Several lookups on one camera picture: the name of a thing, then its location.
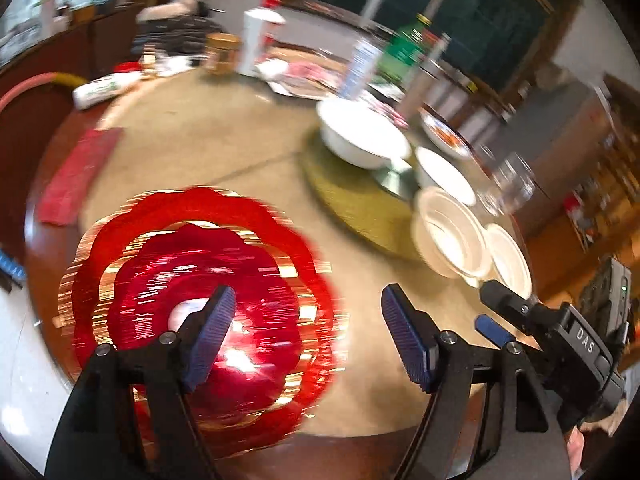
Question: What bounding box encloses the large white bowl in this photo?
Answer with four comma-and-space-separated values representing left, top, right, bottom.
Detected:
316, 96, 413, 170

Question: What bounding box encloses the cream plastic bowl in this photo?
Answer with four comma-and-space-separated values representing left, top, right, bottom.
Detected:
411, 186, 493, 281

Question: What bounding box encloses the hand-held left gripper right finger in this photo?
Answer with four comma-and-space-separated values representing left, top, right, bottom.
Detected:
381, 283, 574, 480

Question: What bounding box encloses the white liquor bottle red cap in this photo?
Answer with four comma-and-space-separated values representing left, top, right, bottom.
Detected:
239, 0, 286, 78

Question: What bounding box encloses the white rolled packet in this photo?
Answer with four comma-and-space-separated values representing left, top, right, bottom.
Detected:
72, 72, 143, 111

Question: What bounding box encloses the red flat packet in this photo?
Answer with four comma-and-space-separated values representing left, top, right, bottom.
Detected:
37, 127, 125, 226

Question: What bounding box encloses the dark window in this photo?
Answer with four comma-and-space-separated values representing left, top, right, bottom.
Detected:
305, 0, 586, 91

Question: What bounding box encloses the dark jacket with fur trim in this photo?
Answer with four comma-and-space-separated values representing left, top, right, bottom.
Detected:
131, 0, 226, 56

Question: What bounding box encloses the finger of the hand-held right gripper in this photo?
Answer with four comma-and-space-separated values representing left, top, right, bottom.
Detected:
474, 314, 546, 356
479, 280, 548, 333

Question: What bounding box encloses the clear drinking glass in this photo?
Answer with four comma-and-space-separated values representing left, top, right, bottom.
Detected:
475, 152, 537, 218

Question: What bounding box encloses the dark wooden cabinet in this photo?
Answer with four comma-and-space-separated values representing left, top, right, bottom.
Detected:
0, 5, 146, 96

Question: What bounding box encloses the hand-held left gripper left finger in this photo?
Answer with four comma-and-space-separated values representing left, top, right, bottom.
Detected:
45, 286, 236, 480

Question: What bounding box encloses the tall white blue box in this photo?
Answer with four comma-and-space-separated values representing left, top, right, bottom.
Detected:
340, 37, 383, 101

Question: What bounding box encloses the white shallow bowl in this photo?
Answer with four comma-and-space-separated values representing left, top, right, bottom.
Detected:
482, 223, 534, 301

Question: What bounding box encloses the pink yellow hula hoop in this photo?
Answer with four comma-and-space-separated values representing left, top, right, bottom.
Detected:
0, 72, 88, 116

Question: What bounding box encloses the yellow-green round table mat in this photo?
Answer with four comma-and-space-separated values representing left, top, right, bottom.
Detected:
299, 127, 451, 261

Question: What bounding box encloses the brown jar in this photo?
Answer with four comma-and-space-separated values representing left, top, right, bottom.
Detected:
204, 32, 241, 75

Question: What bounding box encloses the white plate with food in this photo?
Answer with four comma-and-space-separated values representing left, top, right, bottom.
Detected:
420, 110, 476, 161

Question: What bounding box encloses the small white bowl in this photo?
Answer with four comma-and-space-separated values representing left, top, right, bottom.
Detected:
414, 146, 478, 207

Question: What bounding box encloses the blue patterned object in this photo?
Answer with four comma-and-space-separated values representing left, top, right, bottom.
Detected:
0, 247, 27, 291

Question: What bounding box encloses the red scalloped plate gold trim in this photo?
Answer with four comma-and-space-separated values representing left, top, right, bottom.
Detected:
57, 185, 351, 461

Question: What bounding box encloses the green plastic bottle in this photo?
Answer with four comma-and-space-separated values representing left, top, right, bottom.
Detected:
377, 14, 436, 83

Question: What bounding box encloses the pink printed packet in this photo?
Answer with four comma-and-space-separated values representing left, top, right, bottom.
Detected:
260, 57, 351, 100

